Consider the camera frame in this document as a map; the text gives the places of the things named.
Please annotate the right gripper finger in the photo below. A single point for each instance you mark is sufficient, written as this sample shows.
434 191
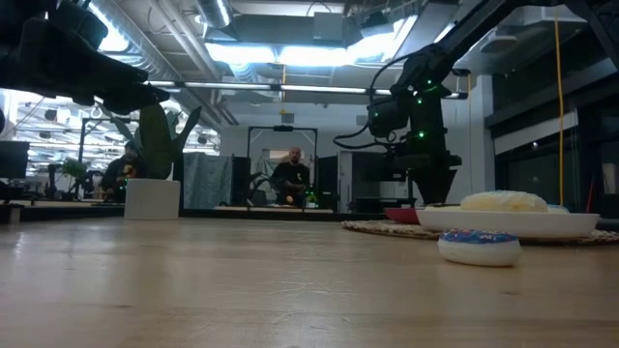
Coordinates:
428 183
442 183

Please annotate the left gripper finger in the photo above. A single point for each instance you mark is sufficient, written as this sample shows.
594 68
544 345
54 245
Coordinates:
72 67
135 99

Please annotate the large white blue-drizzled donut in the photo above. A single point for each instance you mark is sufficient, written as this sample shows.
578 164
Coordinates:
503 202

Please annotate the small dark blue sprinkled donut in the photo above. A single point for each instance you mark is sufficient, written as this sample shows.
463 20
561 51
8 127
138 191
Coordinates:
479 253

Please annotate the large light blue donut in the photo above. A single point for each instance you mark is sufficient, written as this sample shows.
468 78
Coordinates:
558 209

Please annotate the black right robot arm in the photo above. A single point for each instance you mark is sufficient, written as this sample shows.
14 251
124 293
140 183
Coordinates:
483 24

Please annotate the red plate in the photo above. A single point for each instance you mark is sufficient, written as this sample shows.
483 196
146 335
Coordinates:
401 216

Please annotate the green artificial plant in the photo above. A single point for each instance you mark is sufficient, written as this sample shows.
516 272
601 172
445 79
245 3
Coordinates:
155 145

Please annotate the black screen on cabinet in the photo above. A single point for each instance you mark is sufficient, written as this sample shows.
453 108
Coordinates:
370 167

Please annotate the round woven placemat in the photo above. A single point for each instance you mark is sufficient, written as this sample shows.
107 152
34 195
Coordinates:
387 228

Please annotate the white plate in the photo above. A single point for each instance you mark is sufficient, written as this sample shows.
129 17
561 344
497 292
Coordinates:
508 224

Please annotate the person at desk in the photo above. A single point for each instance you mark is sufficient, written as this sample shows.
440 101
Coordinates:
121 176

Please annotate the small background plant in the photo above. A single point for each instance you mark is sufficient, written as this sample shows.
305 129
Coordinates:
73 168

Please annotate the long ceiling light strip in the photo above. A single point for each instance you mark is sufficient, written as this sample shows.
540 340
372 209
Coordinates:
232 86

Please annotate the white plant pot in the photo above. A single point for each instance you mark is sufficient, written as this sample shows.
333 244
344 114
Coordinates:
152 200

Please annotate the grey curtain panel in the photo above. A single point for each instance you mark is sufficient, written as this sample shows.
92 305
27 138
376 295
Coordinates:
208 179

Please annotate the black computer monitor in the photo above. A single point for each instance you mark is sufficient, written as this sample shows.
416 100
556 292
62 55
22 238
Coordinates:
13 159

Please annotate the person facing table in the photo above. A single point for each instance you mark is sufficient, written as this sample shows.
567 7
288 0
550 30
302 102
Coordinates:
290 181

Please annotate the red rod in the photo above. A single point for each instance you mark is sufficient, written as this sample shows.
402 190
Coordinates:
591 193

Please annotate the silver ventilation duct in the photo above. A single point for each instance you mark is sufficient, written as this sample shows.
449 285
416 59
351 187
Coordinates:
145 53

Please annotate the black gantry frame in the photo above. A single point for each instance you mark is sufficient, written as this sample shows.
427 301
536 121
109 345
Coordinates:
283 128

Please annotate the black aluminium table frame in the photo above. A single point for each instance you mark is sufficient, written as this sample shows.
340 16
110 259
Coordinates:
242 213

